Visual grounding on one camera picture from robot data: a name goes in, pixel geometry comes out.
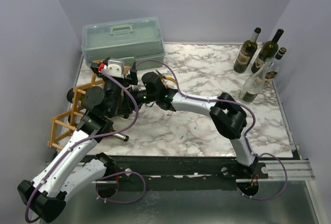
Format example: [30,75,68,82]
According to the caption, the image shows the yellow handled pliers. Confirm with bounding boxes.
[155,70,177,85]

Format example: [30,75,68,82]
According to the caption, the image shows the clear glass bottle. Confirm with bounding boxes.
[238,57,273,102]

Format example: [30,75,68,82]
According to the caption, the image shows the small dark cap bottle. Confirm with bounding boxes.
[264,47,287,87]

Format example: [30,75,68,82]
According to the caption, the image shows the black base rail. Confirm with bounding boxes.
[73,154,269,192]

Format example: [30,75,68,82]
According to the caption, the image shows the green bottle back right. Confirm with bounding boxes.
[250,28,284,73]

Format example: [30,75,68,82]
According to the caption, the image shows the bottle in rack bottom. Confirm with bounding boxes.
[68,115,129,143]

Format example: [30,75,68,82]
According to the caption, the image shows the purple cable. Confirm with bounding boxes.
[136,59,288,201]
[24,70,142,222]

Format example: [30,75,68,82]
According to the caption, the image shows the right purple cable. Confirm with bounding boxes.
[136,59,288,201]

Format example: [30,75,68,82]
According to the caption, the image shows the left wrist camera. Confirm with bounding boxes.
[98,58,125,78]

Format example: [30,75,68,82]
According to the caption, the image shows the dark green wine bottle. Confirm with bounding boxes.
[66,88,84,103]

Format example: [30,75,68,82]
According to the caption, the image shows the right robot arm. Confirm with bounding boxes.
[130,72,258,178]

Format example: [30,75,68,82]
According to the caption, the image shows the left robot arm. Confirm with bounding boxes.
[18,58,139,223]

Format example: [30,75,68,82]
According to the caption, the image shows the green plastic toolbox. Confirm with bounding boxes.
[82,17,165,67]

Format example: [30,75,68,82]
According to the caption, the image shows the wooden wine rack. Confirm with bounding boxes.
[48,72,133,150]

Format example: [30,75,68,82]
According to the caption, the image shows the brown label wine bottle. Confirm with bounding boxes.
[233,27,261,73]

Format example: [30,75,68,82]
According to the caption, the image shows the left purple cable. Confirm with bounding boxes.
[24,70,142,222]

